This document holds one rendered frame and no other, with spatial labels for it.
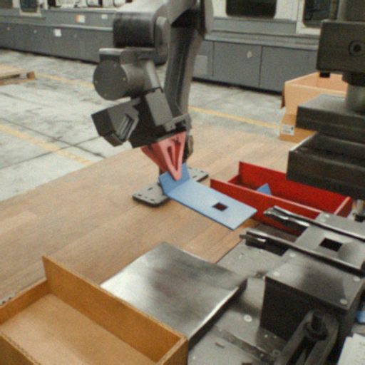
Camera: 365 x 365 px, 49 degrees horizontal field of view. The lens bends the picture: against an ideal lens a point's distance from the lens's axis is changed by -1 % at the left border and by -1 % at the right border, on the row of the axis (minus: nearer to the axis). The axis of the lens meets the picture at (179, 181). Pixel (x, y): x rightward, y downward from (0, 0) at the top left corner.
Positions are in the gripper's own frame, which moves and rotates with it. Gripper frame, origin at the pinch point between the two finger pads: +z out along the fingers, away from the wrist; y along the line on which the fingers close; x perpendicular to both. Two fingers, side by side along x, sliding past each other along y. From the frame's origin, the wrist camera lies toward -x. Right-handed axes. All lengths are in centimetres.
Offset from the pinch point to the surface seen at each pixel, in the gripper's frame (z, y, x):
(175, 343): 12.6, 16.2, -24.3
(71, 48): -180, -633, 463
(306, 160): -1.0, 28.3, -8.0
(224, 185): 6.8, -0.5, 12.2
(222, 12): -106, -274, 457
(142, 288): 11.2, 3.6, -17.1
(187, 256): 11.6, 3.7, -7.0
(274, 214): 9.7, 14.7, 3.0
